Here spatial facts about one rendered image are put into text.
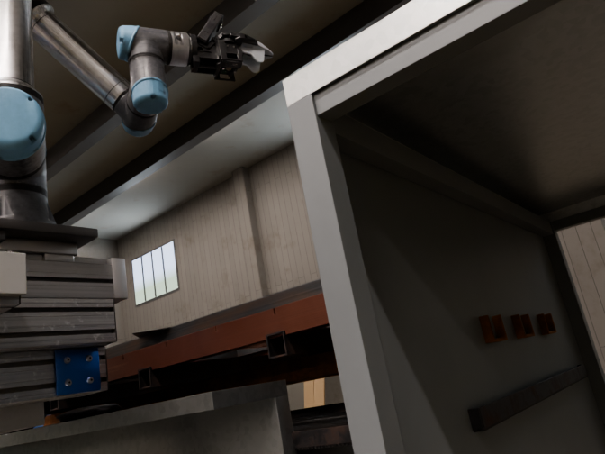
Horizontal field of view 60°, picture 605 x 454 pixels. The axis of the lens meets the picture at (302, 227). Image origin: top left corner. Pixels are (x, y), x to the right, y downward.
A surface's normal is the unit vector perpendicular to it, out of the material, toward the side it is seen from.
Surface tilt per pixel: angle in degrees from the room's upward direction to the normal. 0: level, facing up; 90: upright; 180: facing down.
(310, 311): 90
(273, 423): 90
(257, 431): 90
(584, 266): 90
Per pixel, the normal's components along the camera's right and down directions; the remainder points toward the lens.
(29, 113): 0.42, -0.21
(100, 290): 0.75, -0.32
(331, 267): -0.61, -0.12
